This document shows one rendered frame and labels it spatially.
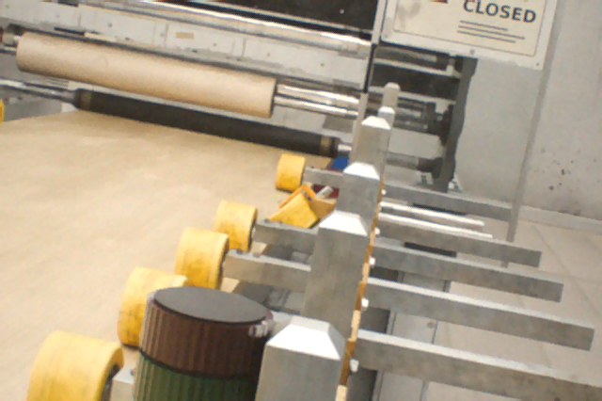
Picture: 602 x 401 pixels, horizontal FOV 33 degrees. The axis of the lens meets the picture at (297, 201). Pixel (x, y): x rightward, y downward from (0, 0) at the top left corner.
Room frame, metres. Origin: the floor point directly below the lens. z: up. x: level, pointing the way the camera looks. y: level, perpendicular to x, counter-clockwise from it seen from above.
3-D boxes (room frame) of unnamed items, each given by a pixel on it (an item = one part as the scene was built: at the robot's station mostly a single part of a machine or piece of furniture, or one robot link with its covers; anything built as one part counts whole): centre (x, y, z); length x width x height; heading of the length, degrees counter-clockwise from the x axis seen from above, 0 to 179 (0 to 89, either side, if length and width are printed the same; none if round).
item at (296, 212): (1.75, 0.00, 0.93); 0.09 x 0.08 x 0.09; 85
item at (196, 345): (0.46, 0.03, 1.10); 0.06 x 0.06 x 0.02
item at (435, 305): (1.24, -0.14, 0.95); 0.50 x 0.04 x 0.04; 85
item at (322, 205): (1.75, -0.01, 0.95); 0.10 x 0.04 x 0.10; 85
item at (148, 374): (0.46, 0.03, 1.07); 0.06 x 0.06 x 0.02
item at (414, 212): (2.73, -0.29, 0.83); 0.43 x 0.03 x 0.04; 85
